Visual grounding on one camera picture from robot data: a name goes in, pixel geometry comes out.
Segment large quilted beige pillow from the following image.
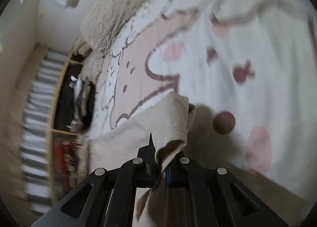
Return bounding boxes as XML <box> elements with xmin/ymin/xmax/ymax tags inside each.
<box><xmin>79</xmin><ymin>0</ymin><xmax>147</xmax><ymax>53</ymax></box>

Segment bear print bed sheet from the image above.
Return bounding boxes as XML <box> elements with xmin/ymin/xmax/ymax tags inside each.
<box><xmin>90</xmin><ymin>0</ymin><xmax>316</xmax><ymax>202</ymax></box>

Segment wooden side shelf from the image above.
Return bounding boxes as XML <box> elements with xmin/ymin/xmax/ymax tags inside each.
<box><xmin>45</xmin><ymin>48</ymin><xmax>82</xmax><ymax>206</ymax></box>

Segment grey window curtain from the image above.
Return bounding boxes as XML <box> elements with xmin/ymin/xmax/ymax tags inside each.
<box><xmin>20</xmin><ymin>50</ymin><xmax>67</xmax><ymax>215</ymax></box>

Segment red tasselled cloth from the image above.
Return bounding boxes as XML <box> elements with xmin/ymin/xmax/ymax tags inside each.
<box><xmin>53</xmin><ymin>139</ymin><xmax>80</xmax><ymax>194</ymax></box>

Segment crumpled beige pillows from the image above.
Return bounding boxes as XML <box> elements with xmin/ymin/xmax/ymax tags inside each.
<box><xmin>73</xmin><ymin>36</ymin><xmax>92</xmax><ymax>57</ymax></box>

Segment beige garment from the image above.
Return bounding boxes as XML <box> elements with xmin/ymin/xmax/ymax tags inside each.
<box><xmin>89</xmin><ymin>93</ymin><xmax>196</xmax><ymax>226</ymax></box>

